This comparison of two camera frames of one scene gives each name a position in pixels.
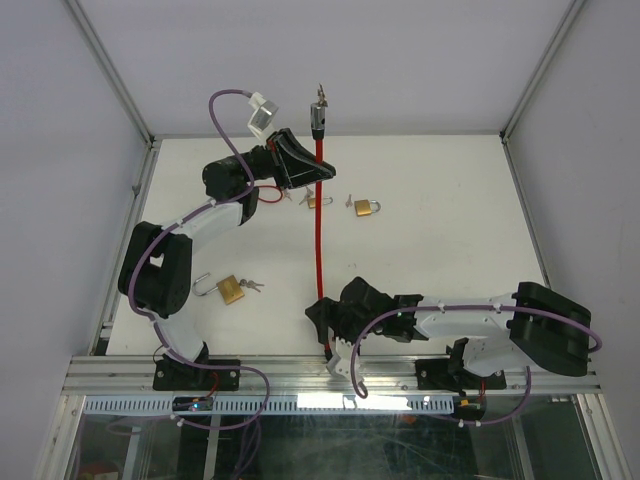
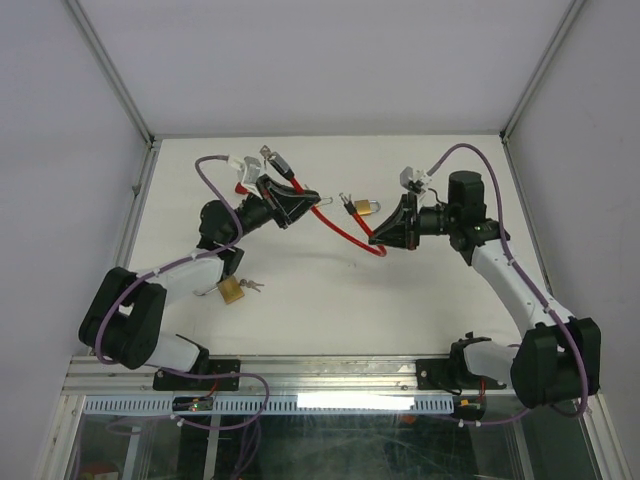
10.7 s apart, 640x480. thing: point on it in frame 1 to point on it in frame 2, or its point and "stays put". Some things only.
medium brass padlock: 365,207 stays put
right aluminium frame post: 572,11 stays put
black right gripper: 324,317 to 397,227
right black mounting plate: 451,375 stays put
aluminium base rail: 312,376 stays put
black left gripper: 285,156 to 298,204
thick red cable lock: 318,114 to 281,166
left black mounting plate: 169,375 stays put
